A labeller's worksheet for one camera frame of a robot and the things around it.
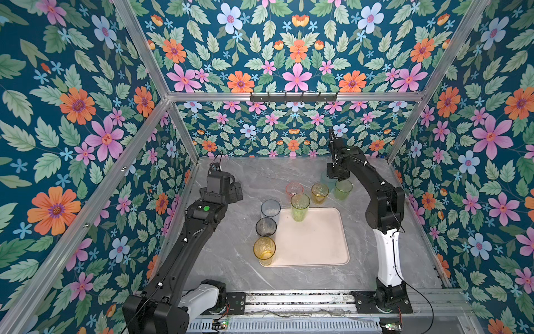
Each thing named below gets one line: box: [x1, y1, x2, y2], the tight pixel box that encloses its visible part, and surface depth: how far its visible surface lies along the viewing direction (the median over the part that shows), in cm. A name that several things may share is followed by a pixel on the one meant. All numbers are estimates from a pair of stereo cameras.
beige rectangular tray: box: [270, 207, 350, 268], surface depth 92 cm
